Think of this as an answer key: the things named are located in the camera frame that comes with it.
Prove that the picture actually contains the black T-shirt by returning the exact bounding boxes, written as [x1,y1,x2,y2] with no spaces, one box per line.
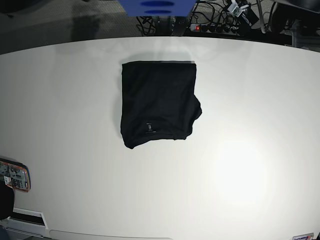
[120,61,202,149]

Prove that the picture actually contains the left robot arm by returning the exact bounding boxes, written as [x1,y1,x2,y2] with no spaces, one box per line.
[225,0,276,36]

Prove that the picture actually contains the black remote control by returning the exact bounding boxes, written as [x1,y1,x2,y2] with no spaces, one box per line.
[171,16,190,37]

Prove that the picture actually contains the white power strip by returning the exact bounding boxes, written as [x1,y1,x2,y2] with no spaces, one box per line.
[189,23,239,35]

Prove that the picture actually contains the blue plastic box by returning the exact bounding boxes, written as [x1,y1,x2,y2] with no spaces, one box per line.
[118,0,196,17]

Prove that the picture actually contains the orange clear tool case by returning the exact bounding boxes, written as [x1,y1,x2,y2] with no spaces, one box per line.
[0,157,31,193]

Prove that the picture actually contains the white flat box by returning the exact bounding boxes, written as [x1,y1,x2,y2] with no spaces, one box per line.
[0,207,48,240]

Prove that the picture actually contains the sticker card at edge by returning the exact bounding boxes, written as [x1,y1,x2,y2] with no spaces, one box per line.
[292,233,314,240]

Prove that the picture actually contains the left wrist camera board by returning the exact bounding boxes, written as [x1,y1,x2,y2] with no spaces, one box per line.
[227,2,243,18]

